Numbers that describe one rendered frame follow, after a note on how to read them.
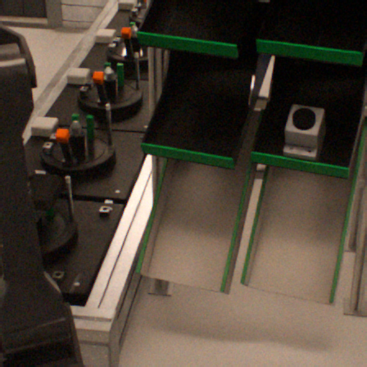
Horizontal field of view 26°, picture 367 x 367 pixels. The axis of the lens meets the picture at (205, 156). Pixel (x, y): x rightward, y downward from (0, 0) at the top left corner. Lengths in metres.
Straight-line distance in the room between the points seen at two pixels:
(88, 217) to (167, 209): 0.20
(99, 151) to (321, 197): 0.49
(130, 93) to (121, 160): 0.25
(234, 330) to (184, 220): 0.21
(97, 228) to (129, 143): 0.29
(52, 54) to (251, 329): 1.20
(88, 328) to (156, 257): 0.14
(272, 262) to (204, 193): 0.14
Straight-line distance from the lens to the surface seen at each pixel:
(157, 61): 1.13
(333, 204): 1.17
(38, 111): 1.73
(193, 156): 1.05
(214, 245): 1.16
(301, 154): 1.03
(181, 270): 1.17
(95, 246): 1.28
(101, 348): 1.17
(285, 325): 1.30
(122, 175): 1.45
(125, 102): 1.67
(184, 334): 1.28
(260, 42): 0.98
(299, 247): 1.16
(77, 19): 2.42
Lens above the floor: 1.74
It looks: 31 degrees down
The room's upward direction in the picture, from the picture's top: 1 degrees clockwise
